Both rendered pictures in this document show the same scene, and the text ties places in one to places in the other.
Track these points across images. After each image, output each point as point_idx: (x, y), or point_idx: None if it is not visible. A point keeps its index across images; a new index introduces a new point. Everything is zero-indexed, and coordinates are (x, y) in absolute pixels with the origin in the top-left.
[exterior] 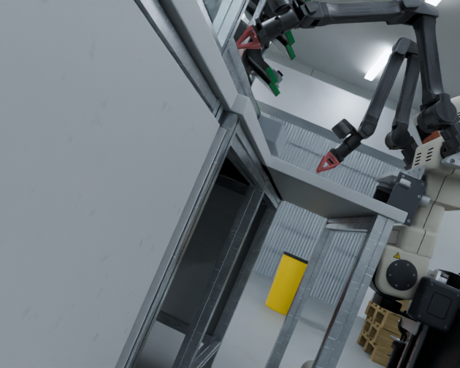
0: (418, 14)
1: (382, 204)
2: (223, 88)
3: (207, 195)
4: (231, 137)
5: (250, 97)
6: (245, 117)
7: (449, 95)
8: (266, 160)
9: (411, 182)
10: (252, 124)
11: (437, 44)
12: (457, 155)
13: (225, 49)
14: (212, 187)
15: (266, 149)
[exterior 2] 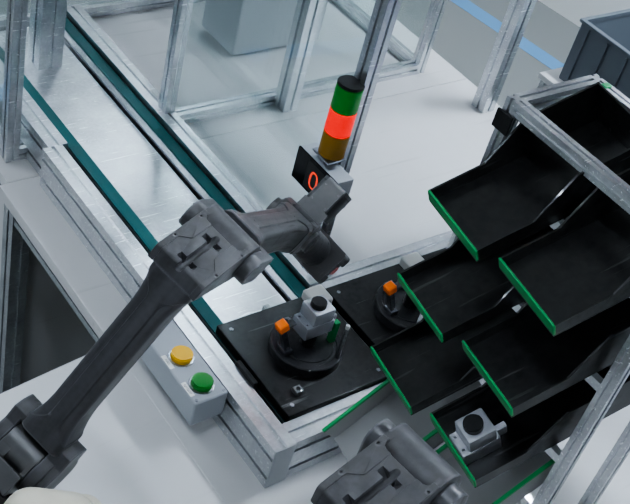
0: (213, 261)
1: None
2: None
3: (8, 253)
4: (9, 217)
5: (120, 255)
6: (4, 203)
7: (15, 405)
8: (95, 332)
9: None
10: (19, 221)
11: (114, 320)
12: None
13: (4, 147)
14: (10, 250)
15: (82, 305)
